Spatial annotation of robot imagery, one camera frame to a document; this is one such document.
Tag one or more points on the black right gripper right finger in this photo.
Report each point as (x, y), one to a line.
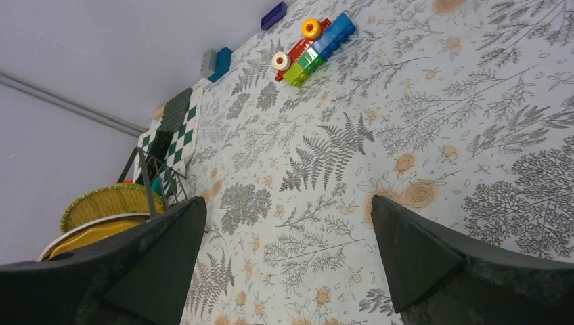
(437, 275)

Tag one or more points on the white plate teal rim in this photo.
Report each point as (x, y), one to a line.
(80, 226)

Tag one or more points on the purple toy brick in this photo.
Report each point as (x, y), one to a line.
(273, 16)

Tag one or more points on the green woven rim plate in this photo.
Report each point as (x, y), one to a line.
(104, 202)

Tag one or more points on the grey and blue brick stack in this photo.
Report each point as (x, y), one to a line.
(215, 64)

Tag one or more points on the green white checkered board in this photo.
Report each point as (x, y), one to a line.
(176, 147)

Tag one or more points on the colourful toy brick car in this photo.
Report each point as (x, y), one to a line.
(320, 39)

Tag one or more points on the grey studded baseplate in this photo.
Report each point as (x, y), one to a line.
(174, 111)

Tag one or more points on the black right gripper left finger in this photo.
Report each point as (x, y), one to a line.
(139, 276)

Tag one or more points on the black wire dish rack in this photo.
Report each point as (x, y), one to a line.
(152, 170)

